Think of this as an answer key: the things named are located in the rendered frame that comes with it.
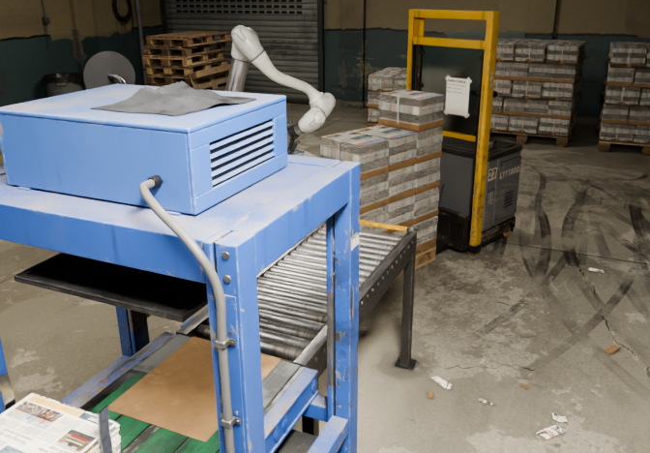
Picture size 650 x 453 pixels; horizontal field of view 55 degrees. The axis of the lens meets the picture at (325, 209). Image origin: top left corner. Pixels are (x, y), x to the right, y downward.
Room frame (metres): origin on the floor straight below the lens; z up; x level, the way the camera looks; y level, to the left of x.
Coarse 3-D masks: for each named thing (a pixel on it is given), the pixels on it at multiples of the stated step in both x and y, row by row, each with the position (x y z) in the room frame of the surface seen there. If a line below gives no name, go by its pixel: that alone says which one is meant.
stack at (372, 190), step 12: (408, 168) 4.20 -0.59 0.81; (372, 180) 3.95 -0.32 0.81; (384, 180) 4.03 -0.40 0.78; (396, 180) 4.11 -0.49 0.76; (408, 180) 4.21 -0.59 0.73; (360, 192) 3.87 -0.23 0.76; (372, 192) 3.96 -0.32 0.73; (384, 192) 4.03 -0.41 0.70; (396, 192) 4.11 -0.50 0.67; (360, 204) 3.87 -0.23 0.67; (396, 204) 4.12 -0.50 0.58; (408, 204) 4.22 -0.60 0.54; (360, 216) 3.86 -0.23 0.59; (372, 216) 3.94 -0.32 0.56; (384, 216) 4.02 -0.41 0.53; (396, 216) 4.12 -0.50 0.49; (408, 216) 4.21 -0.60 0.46; (360, 228) 3.86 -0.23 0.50; (372, 228) 3.96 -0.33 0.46; (384, 228) 4.03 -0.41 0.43
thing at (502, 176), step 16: (448, 144) 4.96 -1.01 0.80; (464, 144) 4.96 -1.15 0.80; (496, 144) 4.96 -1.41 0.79; (512, 144) 4.96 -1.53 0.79; (448, 160) 4.89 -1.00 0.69; (464, 160) 4.77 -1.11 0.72; (496, 160) 4.70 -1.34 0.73; (512, 160) 4.86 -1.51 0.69; (448, 176) 4.88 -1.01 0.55; (464, 176) 4.76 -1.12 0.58; (496, 176) 4.74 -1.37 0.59; (512, 176) 4.88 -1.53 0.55; (448, 192) 4.87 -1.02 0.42; (464, 192) 4.76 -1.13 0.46; (496, 192) 4.75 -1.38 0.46; (512, 192) 4.89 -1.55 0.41; (448, 208) 4.86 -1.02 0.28; (464, 208) 4.75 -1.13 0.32; (496, 208) 4.74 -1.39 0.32; (512, 208) 4.91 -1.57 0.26; (496, 224) 4.77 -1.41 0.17; (512, 224) 4.95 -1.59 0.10
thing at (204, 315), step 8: (312, 232) 3.06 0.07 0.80; (304, 240) 2.96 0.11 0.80; (272, 264) 2.66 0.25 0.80; (264, 272) 2.59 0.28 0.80; (208, 312) 2.22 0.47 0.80; (192, 320) 2.15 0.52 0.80; (200, 320) 2.15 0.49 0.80; (184, 328) 2.09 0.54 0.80; (192, 328) 2.09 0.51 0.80; (192, 336) 2.08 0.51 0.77
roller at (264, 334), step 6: (264, 330) 2.07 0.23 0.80; (264, 336) 2.05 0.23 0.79; (270, 336) 2.04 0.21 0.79; (276, 336) 2.04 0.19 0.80; (282, 336) 2.03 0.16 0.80; (288, 336) 2.03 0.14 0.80; (294, 336) 2.03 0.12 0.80; (276, 342) 2.02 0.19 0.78; (282, 342) 2.01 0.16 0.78; (288, 342) 2.01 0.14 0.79; (294, 342) 2.00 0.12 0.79; (300, 342) 1.99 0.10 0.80; (306, 342) 1.99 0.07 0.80
